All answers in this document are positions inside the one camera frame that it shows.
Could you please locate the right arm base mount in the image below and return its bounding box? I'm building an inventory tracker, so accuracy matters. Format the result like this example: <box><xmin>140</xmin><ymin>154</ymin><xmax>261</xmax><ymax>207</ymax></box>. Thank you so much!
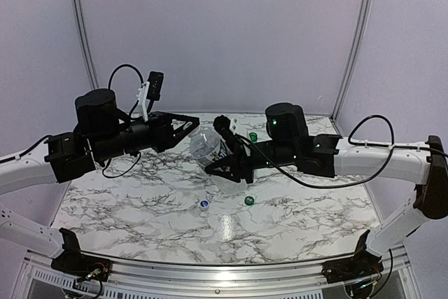
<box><xmin>321</xmin><ymin>230</ymin><xmax>384</xmax><ymax>284</ymax></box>

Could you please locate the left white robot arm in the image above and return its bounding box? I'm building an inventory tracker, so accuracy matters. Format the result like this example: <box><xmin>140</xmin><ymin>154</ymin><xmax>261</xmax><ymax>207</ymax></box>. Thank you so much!
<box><xmin>1</xmin><ymin>89</ymin><xmax>200</xmax><ymax>274</ymax></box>

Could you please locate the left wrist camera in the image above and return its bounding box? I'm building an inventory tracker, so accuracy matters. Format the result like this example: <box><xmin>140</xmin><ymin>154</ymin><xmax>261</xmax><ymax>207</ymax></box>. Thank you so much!
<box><xmin>136</xmin><ymin>71</ymin><xmax>165</xmax><ymax>121</ymax></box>

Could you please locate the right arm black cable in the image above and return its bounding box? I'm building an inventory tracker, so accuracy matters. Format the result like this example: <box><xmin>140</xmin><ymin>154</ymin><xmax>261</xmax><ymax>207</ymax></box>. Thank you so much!
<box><xmin>272</xmin><ymin>115</ymin><xmax>395</xmax><ymax>188</ymax></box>

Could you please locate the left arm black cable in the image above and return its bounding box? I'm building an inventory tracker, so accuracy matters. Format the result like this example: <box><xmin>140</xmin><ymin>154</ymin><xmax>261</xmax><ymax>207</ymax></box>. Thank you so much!
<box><xmin>108</xmin><ymin>64</ymin><xmax>145</xmax><ymax>92</ymax></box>

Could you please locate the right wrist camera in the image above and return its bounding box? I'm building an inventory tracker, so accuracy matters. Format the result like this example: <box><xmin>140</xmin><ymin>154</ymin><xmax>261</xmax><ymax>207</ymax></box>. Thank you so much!
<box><xmin>230</xmin><ymin>118</ymin><xmax>239</xmax><ymax>134</ymax></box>

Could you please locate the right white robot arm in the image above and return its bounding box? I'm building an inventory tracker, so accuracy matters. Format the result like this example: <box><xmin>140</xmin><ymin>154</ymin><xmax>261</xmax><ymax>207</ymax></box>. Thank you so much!
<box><xmin>205</xmin><ymin>102</ymin><xmax>447</xmax><ymax>277</ymax></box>

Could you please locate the green bottle cap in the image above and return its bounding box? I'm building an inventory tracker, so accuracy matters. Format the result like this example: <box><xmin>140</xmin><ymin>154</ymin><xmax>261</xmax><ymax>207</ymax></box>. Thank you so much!
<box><xmin>244</xmin><ymin>196</ymin><xmax>255</xmax><ymax>206</ymax></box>

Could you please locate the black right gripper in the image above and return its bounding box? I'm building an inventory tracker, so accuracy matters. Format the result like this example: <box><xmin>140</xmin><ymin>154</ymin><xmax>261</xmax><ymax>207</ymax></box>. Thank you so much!
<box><xmin>206</xmin><ymin>138</ymin><xmax>299</xmax><ymax>183</ymax></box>

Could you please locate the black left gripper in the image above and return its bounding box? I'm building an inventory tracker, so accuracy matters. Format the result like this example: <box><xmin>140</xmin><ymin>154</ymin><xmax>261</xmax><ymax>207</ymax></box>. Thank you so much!
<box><xmin>92</xmin><ymin>111</ymin><xmax>199</xmax><ymax>161</ymax></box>

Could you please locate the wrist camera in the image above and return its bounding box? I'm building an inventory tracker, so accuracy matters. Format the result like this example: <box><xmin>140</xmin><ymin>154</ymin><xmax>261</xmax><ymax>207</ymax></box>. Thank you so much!
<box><xmin>136</xmin><ymin>71</ymin><xmax>165</xmax><ymax>121</ymax></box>
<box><xmin>230</xmin><ymin>118</ymin><xmax>239</xmax><ymax>134</ymax></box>

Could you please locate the green plastic bottle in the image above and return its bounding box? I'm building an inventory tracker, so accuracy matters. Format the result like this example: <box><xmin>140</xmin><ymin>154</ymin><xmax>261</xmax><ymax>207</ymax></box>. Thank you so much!
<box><xmin>248</xmin><ymin>132</ymin><xmax>258</xmax><ymax>144</ymax></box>

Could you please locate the clear bottle white cap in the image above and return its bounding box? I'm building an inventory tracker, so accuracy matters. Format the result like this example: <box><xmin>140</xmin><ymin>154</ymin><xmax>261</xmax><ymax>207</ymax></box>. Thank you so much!
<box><xmin>188</xmin><ymin>127</ymin><xmax>246</xmax><ymax>195</ymax></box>

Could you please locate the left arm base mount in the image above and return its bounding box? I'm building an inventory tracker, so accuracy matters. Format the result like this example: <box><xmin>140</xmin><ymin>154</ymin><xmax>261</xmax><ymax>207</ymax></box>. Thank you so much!
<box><xmin>51</xmin><ymin>228</ymin><xmax>111</xmax><ymax>281</ymax></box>

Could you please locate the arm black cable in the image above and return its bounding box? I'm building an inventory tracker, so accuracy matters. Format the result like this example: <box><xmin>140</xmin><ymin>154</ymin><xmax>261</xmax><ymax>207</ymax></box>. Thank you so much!
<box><xmin>272</xmin><ymin>115</ymin><xmax>395</xmax><ymax>188</ymax></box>
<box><xmin>108</xmin><ymin>64</ymin><xmax>145</xmax><ymax>92</ymax></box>

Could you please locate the aluminium front rail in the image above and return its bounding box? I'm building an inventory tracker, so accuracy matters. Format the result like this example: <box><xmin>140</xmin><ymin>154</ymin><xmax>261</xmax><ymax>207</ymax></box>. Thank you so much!
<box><xmin>12</xmin><ymin>246</ymin><xmax>421</xmax><ymax>298</ymax></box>

